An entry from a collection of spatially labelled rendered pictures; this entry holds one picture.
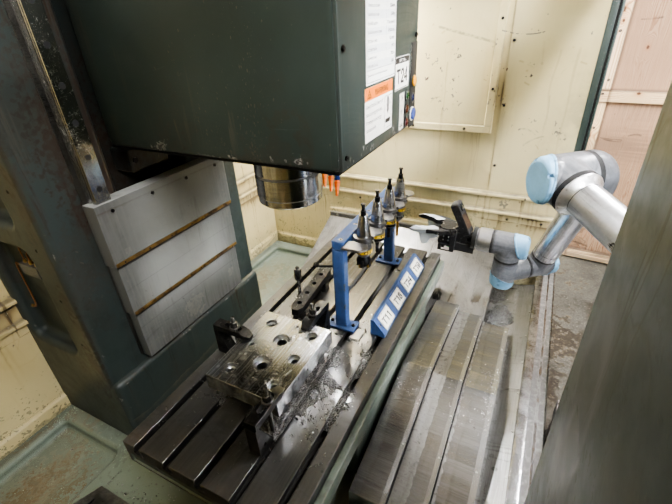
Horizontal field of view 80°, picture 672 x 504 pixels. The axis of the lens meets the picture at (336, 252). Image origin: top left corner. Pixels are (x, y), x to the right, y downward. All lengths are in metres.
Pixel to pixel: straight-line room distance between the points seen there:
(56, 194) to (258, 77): 0.59
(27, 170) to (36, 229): 0.14
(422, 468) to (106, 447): 1.03
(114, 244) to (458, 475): 1.11
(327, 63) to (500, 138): 1.21
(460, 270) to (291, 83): 1.34
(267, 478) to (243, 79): 0.85
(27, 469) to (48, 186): 0.98
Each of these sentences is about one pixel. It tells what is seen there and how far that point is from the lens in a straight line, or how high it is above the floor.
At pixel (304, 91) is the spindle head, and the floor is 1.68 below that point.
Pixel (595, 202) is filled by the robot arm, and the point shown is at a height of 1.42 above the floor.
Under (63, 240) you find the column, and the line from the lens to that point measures 1.19.
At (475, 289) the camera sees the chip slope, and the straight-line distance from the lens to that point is 1.86.
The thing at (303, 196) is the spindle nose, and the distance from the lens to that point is 0.93.
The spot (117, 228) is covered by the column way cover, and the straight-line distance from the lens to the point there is 1.20.
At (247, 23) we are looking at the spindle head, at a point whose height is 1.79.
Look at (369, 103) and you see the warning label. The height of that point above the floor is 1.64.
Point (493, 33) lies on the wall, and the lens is 1.79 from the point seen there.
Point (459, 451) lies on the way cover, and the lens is 1.31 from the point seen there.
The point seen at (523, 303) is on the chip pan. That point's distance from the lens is 1.97.
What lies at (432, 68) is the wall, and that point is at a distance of 1.84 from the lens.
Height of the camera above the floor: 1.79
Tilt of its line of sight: 30 degrees down
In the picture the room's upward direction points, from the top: 3 degrees counter-clockwise
